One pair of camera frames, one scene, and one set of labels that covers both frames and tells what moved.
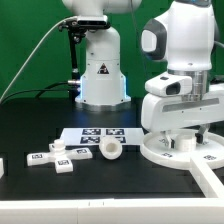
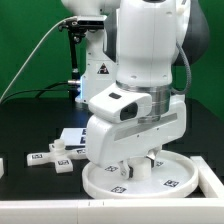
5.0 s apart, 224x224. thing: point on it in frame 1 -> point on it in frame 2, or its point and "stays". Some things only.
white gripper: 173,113 -> 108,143
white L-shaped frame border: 208,210 stays
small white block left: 1,167 stays
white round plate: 155,146 -> 171,174
